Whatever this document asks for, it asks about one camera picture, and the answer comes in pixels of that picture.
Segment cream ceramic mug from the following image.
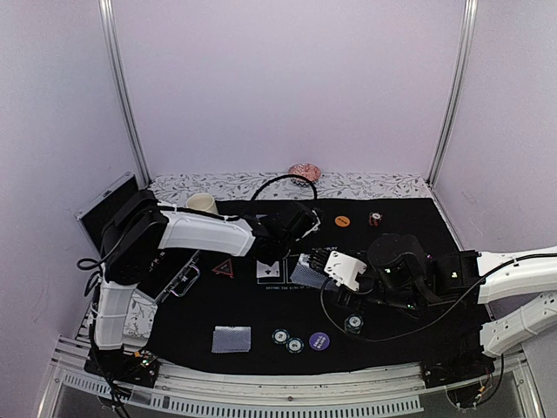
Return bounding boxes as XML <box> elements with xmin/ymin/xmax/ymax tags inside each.
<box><xmin>186</xmin><ymin>192</ymin><xmax>218</xmax><ymax>214</ymax></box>

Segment floral patterned tablecloth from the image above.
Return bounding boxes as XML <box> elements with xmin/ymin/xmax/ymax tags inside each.
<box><xmin>89</xmin><ymin>172</ymin><xmax>432</xmax><ymax>340</ymax></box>

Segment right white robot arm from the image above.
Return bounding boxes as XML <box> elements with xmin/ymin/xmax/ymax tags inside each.
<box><xmin>324</xmin><ymin>234</ymin><xmax>556</xmax><ymax>380</ymax></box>

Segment orange big blind button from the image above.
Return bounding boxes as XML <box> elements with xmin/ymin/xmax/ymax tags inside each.
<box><xmin>334</xmin><ymin>215</ymin><xmax>351</xmax><ymax>227</ymax></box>

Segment blue green fifty chip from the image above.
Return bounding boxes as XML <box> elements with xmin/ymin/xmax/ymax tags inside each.
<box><xmin>272</xmin><ymin>329</ymin><xmax>290</xmax><ymax>345</ymax></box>

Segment red patterned small bowl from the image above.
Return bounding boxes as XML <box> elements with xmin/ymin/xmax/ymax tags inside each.
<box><xmin>288</xmin><ymin>163</ymin><xmax>322</xmax><ymax>187</ymax></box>

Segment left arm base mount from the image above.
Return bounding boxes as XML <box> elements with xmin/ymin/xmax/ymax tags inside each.
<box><xmin>84</xmin><ymin>347</ymin><xmax>160</xmax><ymax>388</ymax></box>

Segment black poker table mat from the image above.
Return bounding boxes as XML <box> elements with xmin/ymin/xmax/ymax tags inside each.
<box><xmin>149</xmin><ymin>198</ymin><xmax>492</xmax><ymax>375</ymax></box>

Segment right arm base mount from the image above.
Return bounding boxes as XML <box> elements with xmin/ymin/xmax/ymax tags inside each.
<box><xmin>419</xmin><ymin>352</ymin><xmax>495</xmax><ymax>410</ymax></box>

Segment orange hundred chip stack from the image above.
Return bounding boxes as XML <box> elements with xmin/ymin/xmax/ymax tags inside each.
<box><xmin>368</xmin><ymin>212</ymin><xmax>383</xmax><ymax>227</ymax></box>

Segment purple small blind button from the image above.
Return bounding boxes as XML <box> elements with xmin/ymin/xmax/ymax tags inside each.
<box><xmin>308</xmin><ymin>332</ymin><xmax>331</xmax><ymax>352</ymax></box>

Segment red black triangle token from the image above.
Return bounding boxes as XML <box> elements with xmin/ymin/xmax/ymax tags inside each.
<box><xmin>212</xmin><ymin>259</ymin><xmax>234</xmax><ymax>278</ymax></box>

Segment green blue chip stack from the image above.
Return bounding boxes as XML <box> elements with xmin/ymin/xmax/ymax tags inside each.
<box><xmin>344</xmin><ymin>314</ymin><xmax>364</xmax><ymax>335</ymax></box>

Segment front aluminium rail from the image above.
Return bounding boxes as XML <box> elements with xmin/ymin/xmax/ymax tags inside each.
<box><xmin>41</xmin><ymin>334</ymin><xmax>545</xmax><ymax>418</ymax></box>

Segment aluminium frame post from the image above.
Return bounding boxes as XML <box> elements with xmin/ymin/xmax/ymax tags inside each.
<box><xmin>98</xmin><ymin>0</ymin><xmax>151</xmax><ymax>186</ymax></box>
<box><xmin>426</xmin><ymin>0</ymin><xmax>479</xmax><ymax>188</ymax></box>

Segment ace of clubs card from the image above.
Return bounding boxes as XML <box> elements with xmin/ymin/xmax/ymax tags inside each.
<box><xmin>256</xmin><ymin>261</ymin><xmax>280</xmax><ymax>279</ymax></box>

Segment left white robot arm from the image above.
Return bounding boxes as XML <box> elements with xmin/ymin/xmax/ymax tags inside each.
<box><xmin>77</xmin><ymin>190</ymin><xmax>320</xmax><ymax>378</ymax></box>

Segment blue hole card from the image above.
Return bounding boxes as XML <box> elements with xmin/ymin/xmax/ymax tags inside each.
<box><xmin>211</xmin><ymin>327</ymin><xmax>252</xmax><ymax>354</ymax></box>

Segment blue playing card deck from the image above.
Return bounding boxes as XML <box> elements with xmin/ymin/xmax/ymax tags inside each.
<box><xmin>289</xmin><ymin>253</ymin><xmax>326</xmax><ymax>289</ymax></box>

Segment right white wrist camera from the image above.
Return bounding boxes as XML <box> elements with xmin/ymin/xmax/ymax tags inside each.
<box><xmin>324</xmin><ymin>251</ymin><xmax>367</xmax><ymax>293</ymax></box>

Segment right aluminium frame post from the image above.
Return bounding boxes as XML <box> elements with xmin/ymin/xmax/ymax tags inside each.
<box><xmin>426</xmin><ymin>0</ymin><xmax>479</xmax><ymax>188</ymax></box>

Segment aluminium poker chip case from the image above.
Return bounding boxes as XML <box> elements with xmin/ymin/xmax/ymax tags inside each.
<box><xmin>77</xmin><ymin>172</ymin><xmax>199</xmax><ymax>305</ymax></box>

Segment left aluminium frame post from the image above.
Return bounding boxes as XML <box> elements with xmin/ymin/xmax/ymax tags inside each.
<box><xmin>98</xmin><ymin>0</ymin><xmax>151</xmax><ymax>186</ymax></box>

